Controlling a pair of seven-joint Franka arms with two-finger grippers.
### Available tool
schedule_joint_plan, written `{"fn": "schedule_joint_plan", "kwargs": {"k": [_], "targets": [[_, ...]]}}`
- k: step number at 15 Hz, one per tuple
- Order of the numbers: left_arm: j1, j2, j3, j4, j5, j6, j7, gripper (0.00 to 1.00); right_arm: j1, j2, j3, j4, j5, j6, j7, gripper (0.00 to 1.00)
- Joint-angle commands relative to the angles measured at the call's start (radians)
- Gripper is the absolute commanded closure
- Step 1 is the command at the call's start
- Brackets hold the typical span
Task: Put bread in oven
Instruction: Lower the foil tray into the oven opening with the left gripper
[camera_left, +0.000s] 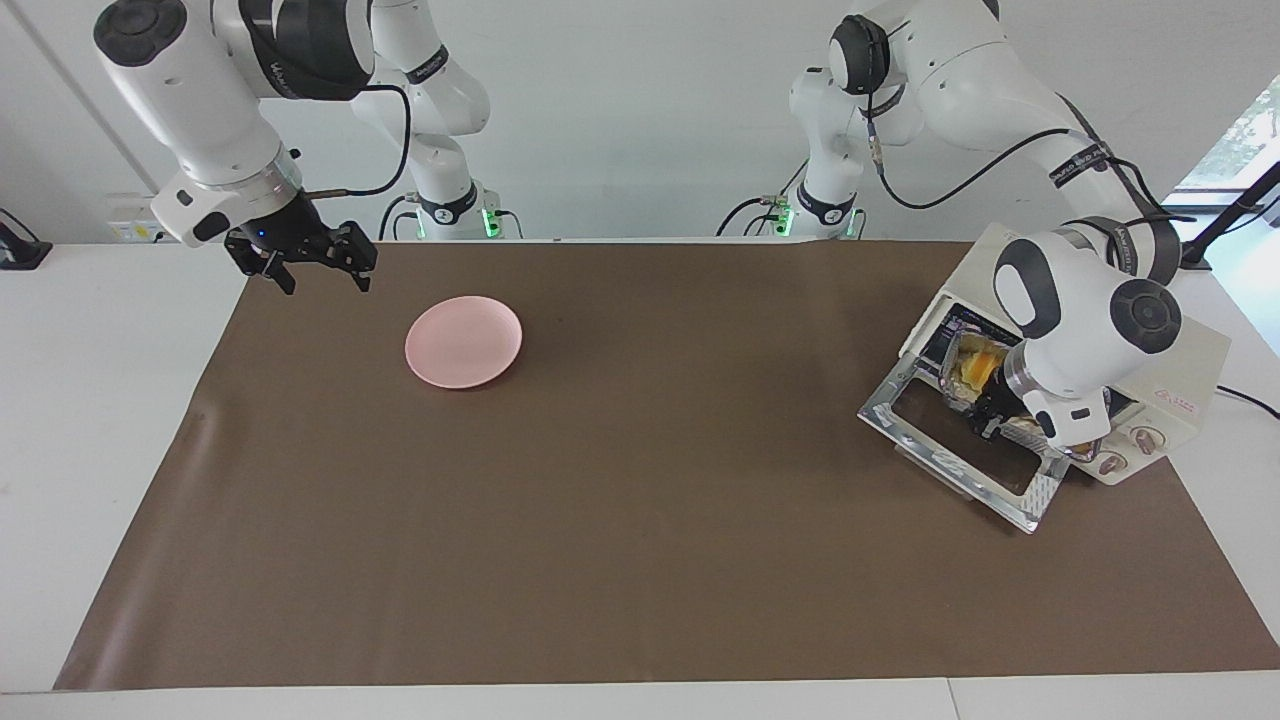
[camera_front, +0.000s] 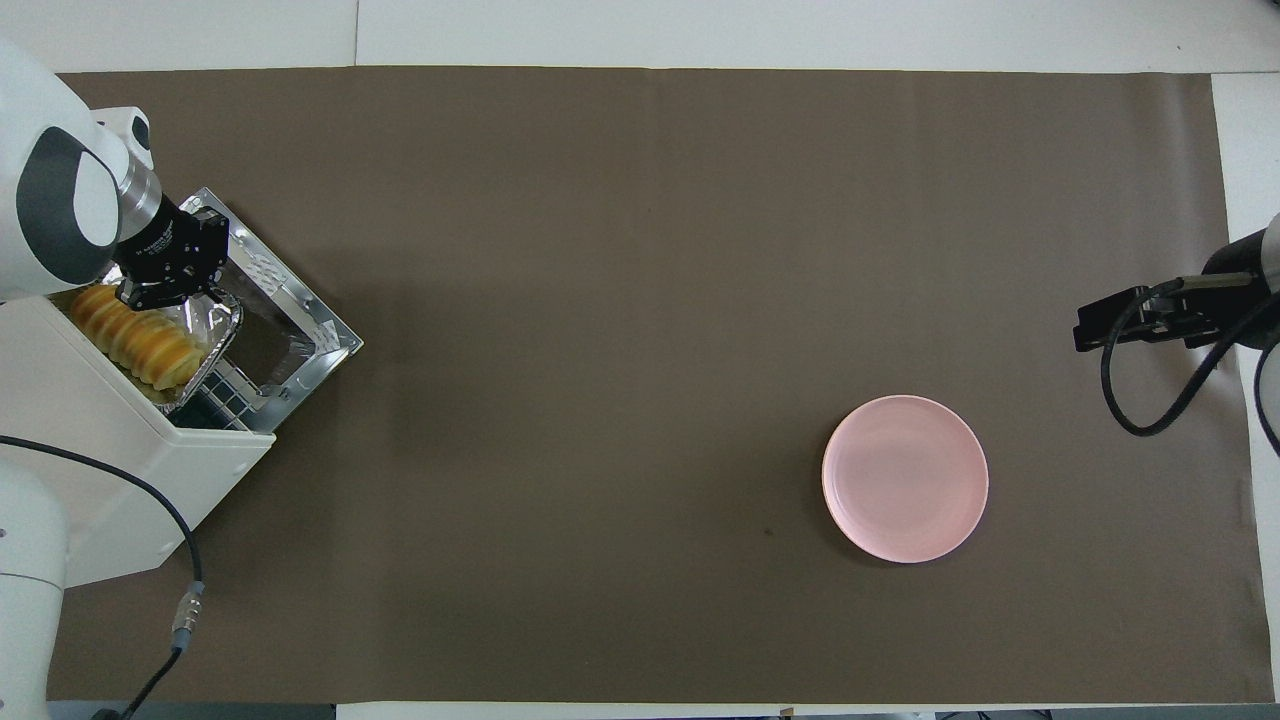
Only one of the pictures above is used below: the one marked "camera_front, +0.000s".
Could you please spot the yellow ridged bread roll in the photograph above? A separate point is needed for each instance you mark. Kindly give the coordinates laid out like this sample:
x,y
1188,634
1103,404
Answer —
x,y
140,345

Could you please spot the cream toaster oven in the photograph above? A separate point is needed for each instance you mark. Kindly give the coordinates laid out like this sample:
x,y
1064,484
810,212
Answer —
x,y
90,470

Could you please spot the silver foil baking tray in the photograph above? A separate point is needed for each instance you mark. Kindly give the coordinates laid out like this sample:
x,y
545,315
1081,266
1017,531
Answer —
x,y
215,335

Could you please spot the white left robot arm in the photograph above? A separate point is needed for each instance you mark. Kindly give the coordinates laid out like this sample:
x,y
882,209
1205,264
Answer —
x,y
40,100

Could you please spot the brown table mat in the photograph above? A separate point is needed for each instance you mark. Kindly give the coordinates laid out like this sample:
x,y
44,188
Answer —
x,y
700,600

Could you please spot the pink round plate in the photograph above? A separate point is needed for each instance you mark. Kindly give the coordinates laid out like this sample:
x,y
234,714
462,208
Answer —
x,y
905,480

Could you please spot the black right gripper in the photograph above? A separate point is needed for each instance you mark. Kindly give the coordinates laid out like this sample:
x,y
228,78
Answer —
x,y
1232,300

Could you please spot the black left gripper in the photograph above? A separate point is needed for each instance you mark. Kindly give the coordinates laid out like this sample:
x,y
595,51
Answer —
x,y
170,245

